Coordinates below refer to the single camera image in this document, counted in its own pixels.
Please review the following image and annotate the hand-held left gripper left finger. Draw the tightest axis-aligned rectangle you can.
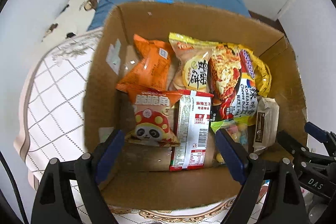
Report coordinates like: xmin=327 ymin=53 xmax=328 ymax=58
xmin=31 ymin=130 xmax=126 ymax=224

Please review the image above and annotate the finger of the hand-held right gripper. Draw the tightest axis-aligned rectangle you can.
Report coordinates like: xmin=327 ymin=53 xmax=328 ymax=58
xmin=304 ymin=122 xmax=336 ymax=149
xmin=276 ymin=130 xmax=317 ymax=161

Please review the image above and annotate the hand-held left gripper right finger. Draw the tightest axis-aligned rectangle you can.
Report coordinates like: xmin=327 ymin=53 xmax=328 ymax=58
xmin=215 ymin=128 xmax=305 ymax=224

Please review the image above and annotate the colourful candy bag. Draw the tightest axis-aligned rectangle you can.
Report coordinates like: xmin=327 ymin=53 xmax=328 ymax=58
xmin=210 ymin=119 xmax=248 ymax=165

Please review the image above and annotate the white snack bar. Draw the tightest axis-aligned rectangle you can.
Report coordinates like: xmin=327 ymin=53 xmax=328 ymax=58
xmin=252 ymin=97 xmax=279 ymax=155

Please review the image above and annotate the printed cardboard box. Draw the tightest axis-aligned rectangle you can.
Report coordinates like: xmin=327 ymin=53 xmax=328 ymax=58
xmin=84 ymin=0 xmax=309 ymax=210

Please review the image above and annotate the red white long packet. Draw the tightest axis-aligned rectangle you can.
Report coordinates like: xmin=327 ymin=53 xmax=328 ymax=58
xmin=169 ymin=90 xmax=214 ymax=172

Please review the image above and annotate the panda print snack packet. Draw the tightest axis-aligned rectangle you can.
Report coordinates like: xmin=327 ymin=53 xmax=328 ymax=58
xmin=125 ymin=89 xmax=184 ymax=148

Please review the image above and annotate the yellow instant noodle packet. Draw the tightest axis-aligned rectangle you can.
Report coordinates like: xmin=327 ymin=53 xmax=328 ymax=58
xmin=207 ymin=43 xmax=272 ymax=127

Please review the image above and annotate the yellow egg pancake packet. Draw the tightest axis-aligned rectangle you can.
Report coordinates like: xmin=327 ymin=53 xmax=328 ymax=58
xmin=168 ymin=32 xmax=219 ymax=94

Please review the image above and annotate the orange snack packet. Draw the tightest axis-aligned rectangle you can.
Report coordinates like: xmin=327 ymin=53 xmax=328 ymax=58
xmin=116 ymin=34 xmax=175 ymax=100

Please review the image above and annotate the white diamond pattern blanket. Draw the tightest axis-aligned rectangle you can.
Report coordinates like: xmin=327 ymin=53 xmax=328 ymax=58
xmin=13 ymin=30 xmax=263 ymax=224

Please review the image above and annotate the bear print pillow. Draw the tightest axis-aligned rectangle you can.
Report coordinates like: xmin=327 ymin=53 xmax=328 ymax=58
xmin=41 ymin=0 xmax=105 ymax=42

